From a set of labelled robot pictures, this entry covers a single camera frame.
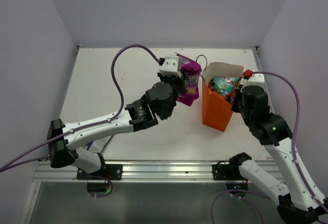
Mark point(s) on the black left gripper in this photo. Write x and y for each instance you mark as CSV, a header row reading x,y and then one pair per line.
x,y
179,80

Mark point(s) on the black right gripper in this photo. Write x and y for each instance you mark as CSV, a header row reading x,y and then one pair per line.
x,y
238,94

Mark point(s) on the magenta purple snack bag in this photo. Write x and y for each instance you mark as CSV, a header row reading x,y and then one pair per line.
x,y
191,71

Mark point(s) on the teal Fox's candy bag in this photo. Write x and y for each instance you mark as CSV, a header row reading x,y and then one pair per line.
x,y
223,86

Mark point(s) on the orange paper bag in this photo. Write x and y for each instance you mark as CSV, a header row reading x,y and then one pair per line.
x,y
216,110

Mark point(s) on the blue white snack bag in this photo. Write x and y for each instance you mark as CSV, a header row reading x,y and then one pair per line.
x,y
99,145

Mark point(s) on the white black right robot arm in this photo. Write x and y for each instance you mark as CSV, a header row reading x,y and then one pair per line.
x,y
295,203

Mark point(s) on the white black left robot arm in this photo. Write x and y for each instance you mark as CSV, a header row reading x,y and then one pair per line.
x,y
67,140

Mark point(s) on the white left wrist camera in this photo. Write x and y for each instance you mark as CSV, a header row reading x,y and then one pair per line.
x,y
171,66

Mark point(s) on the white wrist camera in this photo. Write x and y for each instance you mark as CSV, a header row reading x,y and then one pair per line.
x,y
171,66
250,78

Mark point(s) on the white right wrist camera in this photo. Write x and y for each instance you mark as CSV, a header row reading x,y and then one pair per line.
x,y
250,78

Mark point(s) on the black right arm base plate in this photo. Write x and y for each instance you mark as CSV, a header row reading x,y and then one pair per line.
x,y
226,171

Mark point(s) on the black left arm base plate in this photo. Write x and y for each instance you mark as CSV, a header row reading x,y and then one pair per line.
x,y
109,171

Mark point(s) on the front aluminium rail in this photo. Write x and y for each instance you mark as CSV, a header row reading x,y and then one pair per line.
x,y
167,171

